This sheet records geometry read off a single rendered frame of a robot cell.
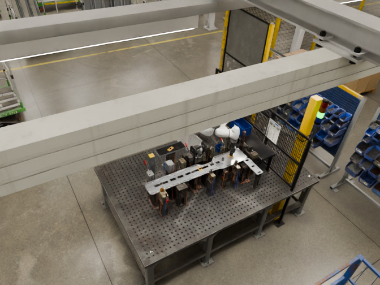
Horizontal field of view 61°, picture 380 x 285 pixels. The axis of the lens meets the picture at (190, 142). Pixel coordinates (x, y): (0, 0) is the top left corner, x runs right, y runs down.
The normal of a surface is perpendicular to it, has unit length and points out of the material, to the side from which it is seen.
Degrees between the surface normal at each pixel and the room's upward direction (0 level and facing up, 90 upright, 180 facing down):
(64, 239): 0
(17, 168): 90
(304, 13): 90
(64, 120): 0
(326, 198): 0
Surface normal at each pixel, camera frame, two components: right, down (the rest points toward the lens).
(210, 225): 0.05, -0.76
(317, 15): -0.86, 0.29
